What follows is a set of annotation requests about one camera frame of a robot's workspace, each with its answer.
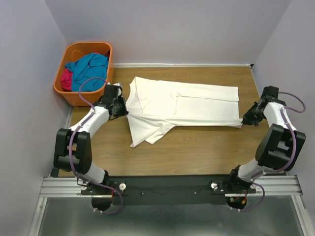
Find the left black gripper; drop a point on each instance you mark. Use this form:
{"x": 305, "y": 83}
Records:
{"x": 120, "y": 108}

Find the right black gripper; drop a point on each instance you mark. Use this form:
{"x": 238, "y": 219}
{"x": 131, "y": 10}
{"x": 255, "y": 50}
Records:
{"x": 251, "y": 117}

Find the white red printed t-shirt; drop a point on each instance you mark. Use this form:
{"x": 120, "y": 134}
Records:
{"x": 157, "y": 106}

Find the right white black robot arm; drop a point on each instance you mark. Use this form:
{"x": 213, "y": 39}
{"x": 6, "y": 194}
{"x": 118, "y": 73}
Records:
{"x": 280, "y": 147}

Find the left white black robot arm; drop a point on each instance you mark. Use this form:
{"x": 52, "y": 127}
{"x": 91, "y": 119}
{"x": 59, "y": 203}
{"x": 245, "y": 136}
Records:
{"x": 73, "y": 148}

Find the teal blue t-shirt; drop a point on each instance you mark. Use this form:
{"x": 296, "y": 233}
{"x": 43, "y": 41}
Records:
{"x": 93, "y": 65}

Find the magenta pink t-shirt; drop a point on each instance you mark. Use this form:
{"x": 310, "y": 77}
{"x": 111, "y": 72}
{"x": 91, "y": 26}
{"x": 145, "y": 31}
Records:
{"x": 66, "y": 80}

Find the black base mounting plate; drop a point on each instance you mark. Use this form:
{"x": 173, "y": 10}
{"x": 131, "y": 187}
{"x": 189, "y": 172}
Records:
{"x": 166, "y": 190}

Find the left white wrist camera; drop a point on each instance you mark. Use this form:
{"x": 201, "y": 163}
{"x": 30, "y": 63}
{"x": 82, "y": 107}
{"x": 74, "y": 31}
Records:
{"x": 119, "y": 87}

